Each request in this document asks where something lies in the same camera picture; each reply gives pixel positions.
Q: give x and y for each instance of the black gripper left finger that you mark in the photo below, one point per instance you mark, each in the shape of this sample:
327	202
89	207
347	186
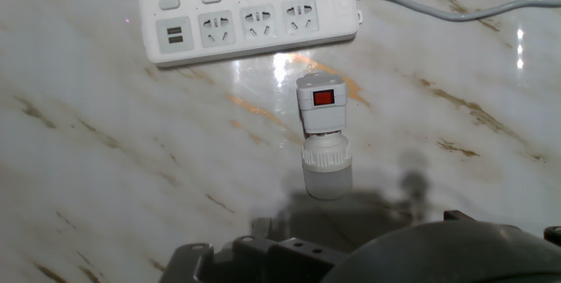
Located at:
280	261

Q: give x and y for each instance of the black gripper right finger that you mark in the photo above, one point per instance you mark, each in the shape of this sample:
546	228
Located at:
553	235

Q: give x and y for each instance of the white plug adapter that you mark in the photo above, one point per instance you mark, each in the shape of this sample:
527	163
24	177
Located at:
324	143

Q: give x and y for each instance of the white power strip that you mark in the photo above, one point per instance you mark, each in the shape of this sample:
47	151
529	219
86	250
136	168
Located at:
258	20

